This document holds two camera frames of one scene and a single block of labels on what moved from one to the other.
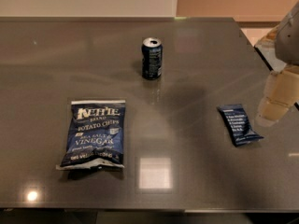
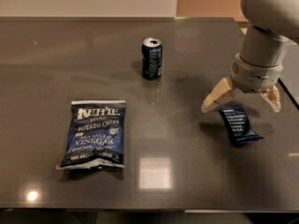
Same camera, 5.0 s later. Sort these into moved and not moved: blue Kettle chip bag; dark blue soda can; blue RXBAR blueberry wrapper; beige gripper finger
Moved: beige gripper finger
Not moved: blue Kettle chip bag; blue RXBAR blueberry wrapper; dark blue soda can
